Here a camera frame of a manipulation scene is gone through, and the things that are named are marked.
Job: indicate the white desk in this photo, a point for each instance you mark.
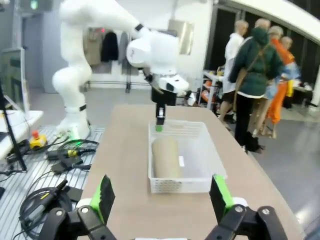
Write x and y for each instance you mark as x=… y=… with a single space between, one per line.
x=17 y=122

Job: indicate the figure in dark green jacket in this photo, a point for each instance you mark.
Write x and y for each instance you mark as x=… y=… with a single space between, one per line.
x=255 y=70

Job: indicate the silver metal wall panel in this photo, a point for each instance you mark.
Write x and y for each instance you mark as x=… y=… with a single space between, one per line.
x=181 y=37

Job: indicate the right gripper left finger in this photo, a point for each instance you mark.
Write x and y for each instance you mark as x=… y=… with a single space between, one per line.
x=102 y=197

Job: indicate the black bag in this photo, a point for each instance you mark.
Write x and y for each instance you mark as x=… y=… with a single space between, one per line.
x=253 y=142

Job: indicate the black stand pole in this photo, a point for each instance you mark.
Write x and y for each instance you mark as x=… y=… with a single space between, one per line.
x=12 y=130

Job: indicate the yellow emergency stop box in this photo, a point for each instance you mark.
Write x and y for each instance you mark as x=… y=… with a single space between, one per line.
x=37 y=142

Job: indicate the beige hanging coat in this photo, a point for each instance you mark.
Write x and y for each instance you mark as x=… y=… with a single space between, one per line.
x=93 y=47

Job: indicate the framed glass panel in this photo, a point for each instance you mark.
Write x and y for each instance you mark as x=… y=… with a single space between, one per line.
x=13 y=77

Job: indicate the black power brick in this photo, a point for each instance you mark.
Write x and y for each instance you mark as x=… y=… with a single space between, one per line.
x=61 y=167

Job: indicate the brown beige cup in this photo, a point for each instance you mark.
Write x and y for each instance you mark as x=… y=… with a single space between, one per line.
x=166 y=157

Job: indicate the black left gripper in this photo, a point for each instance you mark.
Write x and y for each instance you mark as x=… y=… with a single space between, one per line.
x=163 y=98

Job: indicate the grey hanging coat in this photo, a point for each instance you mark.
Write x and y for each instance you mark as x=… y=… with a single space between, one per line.
x=123 y=47

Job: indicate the black hanging coat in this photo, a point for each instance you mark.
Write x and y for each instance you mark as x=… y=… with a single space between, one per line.
x=109 y=47

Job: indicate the white shelf cart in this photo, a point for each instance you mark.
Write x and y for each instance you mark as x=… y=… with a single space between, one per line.
x=210 y=85

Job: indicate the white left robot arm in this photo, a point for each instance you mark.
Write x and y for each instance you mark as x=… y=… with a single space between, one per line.
x=72 y=75

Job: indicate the white perforated plastic basket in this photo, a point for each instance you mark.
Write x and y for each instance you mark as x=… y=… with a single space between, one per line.
x=180 y=186

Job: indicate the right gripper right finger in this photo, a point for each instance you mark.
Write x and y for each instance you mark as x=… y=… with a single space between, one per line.
x=220 y=197

